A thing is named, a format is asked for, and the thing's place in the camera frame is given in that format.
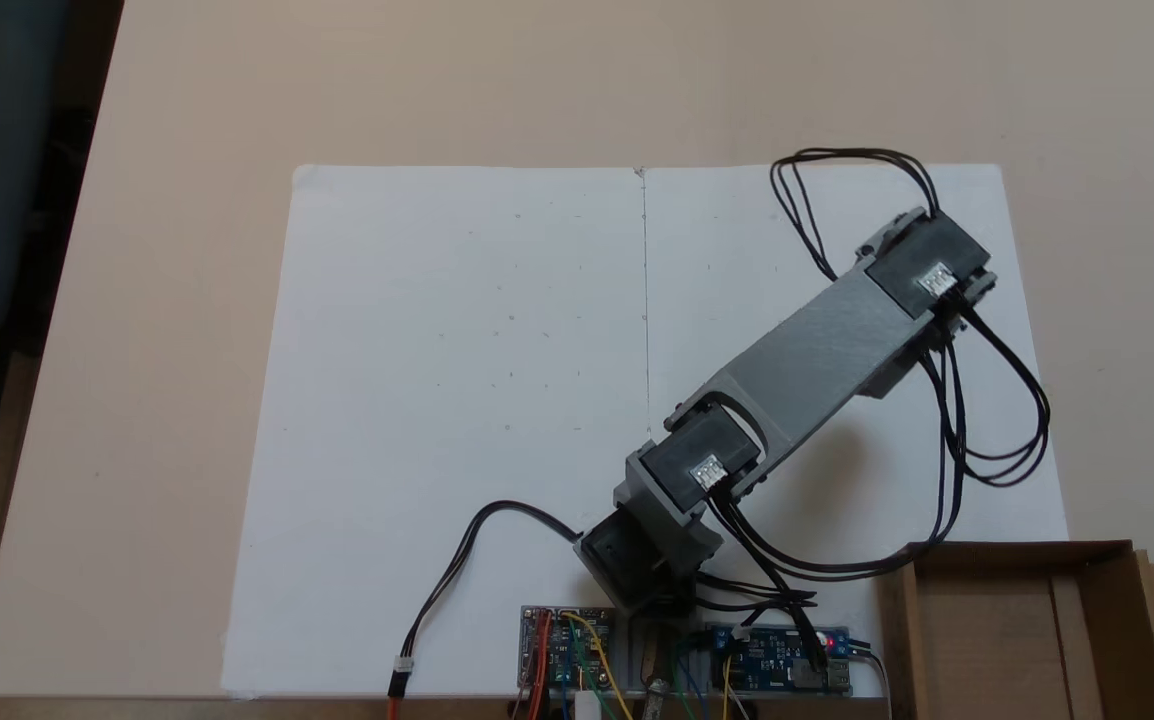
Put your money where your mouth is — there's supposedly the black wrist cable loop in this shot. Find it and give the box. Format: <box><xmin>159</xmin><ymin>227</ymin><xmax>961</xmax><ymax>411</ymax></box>
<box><xmin>769</xmin><ymin>147</ymin><xmax>942</xmax><ymax>283</ymax></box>

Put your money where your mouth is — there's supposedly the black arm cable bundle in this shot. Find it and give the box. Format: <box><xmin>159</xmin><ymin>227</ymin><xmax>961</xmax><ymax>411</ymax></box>
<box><xmin>695</xmin><ymin>300</ymin><xmax>1052</xmax><ymax>671</ymax></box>

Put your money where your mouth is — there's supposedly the brown cardboard box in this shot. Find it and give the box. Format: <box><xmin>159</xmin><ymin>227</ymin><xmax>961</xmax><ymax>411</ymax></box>
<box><xmin>874</xmin><ymin>540</ymin><xmax>1154</xmax><ymax>720</ymax></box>

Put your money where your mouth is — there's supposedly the black cable with white connector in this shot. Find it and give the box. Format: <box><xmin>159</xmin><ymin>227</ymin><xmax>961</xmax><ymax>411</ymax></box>
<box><xmin>387</xmin><ymin>500</ymin><xmax>586</xmax><ymax>720</ymax></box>

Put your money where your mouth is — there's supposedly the white paper sheet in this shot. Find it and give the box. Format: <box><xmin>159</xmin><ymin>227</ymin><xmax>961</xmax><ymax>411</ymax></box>
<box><xmin>637</xmin><ymin>164</ymin><xmax>1070</xmax><ymax>699</ymax></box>
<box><xmin>222</xmin><ymin>165</ymin><xmax>650</xmax><ymax>699</ymax></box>

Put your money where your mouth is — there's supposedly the blue circuit board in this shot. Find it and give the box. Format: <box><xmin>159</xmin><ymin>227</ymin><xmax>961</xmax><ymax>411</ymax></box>
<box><xmin>705</xmin><ymin>622</ymin><xmax>854</xmax><ymax>697</ymax></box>

